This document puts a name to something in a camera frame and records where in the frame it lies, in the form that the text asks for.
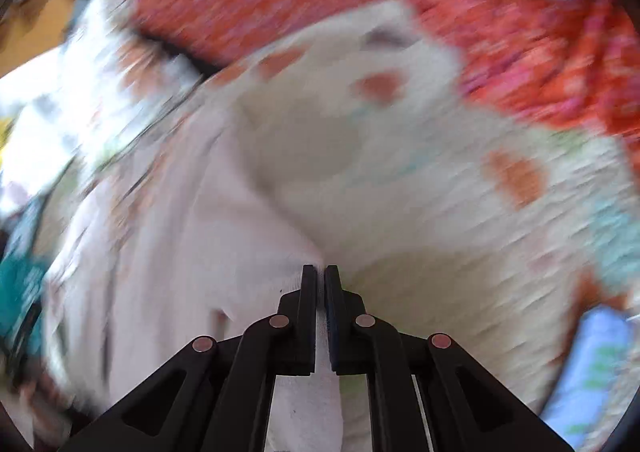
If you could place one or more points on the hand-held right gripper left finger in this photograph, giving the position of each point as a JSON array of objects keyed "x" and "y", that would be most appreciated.
[{"x": 308, "y": 282}]

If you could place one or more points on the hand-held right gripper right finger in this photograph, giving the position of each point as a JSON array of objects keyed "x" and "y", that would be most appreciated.
[{"x": 332, "y": 287}]

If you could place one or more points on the white towel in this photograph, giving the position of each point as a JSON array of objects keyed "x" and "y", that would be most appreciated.
[{"x": 175, "y": 257}]

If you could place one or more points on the heart print quilt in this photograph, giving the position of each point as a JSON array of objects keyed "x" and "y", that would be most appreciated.
[{"x": 425, "y": 232}]

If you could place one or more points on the pale blue printed cloth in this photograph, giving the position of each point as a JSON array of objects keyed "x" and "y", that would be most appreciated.
[{"x": 590, "y": 362}]

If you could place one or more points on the teal cardboard box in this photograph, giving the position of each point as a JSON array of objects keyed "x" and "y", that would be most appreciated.
[{"x": 20, "y": 292}]

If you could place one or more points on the white floral pillow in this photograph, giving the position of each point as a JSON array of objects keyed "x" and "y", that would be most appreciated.
[{"x": 75, "y": 107}]

